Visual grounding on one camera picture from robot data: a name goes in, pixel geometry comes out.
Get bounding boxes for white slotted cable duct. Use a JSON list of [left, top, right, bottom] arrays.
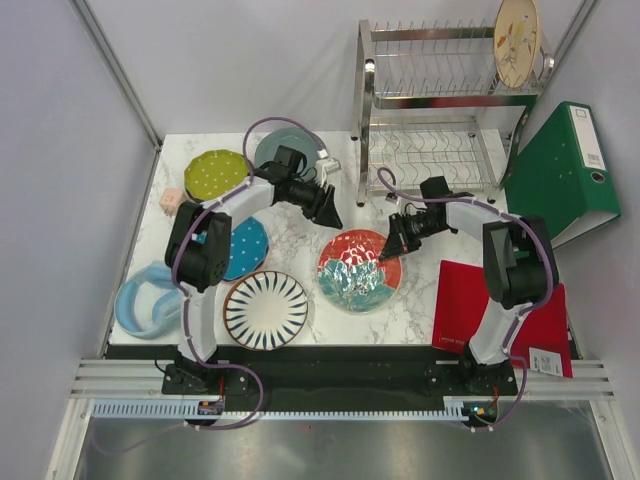
[[91, 397, 485, 421]]

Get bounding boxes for red folder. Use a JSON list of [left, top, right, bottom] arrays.
[[432, 260, 573, 378]]

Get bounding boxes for steel two-tier dish rack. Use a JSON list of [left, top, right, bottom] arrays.
[[351, 20, 555, 207]]

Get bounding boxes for light blue headphones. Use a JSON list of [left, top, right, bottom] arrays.
[[114, 261, 182, 340]]

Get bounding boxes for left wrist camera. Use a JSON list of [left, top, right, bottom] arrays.
[[257, 145, 307, 184]]

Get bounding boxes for grey-blue ceramic plate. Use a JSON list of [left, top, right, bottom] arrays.
[[253, 127, 318, 174]]

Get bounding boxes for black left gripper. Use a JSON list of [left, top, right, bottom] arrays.
[[285, 176, 342, 230]]

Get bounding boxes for pink cube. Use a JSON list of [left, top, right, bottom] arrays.
[[159, 188, 185, 215]]

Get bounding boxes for cream plate with bird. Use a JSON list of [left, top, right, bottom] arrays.
[[493, 0, 540, 90]]

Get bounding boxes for red plate with teal flower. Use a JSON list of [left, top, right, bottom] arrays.
[[316, 229, 403, 314]]

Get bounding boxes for dark plate under green plate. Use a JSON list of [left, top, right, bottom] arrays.
[[183, 169, 202, 203]]

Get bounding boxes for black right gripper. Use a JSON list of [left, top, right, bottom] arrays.
[[380, 211, 446, 261]]

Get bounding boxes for green lever arch binder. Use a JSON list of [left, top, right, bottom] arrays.
[[505, 101, 621, 248]]

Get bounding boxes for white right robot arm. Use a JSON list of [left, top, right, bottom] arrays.
[[379, 197, 559, 394]]

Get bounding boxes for green polka dot plate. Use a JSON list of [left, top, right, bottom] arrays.
[[185, 149, 248, 202]]

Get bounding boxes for white plate with blue stripes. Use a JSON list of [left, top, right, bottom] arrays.
[[223, 271, 309, 351]]

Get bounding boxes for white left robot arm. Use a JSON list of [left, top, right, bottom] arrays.
[[165, 176, 343, 393]]

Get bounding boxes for blue polka dot plate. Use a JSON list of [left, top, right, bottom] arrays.
[[223, 217, 269, 282]]

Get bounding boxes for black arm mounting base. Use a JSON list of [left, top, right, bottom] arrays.
[[162, 345, 517, 409]]

